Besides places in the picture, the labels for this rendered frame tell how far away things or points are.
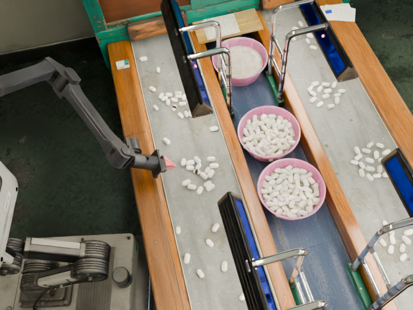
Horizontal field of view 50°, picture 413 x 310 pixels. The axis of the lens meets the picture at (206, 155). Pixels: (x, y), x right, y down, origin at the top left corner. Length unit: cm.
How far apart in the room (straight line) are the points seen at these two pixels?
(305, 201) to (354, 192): 20
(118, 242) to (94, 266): 37
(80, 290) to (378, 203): 128
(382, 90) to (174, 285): 123
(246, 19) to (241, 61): 24
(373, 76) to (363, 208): 65
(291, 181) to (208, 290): 54
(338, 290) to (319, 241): 19
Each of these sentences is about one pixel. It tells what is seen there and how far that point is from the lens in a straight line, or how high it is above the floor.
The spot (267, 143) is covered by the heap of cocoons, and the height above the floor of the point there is 74.
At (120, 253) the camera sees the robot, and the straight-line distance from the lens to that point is 204.
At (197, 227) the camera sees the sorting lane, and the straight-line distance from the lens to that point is 174.
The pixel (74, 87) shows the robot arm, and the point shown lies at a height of 107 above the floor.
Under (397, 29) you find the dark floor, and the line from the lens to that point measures 357.
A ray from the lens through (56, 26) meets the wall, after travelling 334.
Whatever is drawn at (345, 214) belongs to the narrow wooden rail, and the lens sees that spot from 177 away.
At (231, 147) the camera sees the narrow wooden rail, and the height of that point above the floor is 76.
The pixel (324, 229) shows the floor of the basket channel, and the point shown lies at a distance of 183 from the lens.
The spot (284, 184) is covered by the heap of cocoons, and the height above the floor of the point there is 74.
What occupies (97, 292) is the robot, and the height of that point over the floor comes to 48.
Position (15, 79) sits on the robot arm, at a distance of 166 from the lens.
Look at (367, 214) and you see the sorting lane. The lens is 182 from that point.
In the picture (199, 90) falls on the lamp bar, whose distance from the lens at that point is 161.
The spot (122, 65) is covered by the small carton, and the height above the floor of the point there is 78.
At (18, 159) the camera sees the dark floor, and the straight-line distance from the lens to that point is 306.
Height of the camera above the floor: 235
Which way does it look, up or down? 59 degrees down
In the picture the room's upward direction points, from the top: 7 degrees counter-clockwise
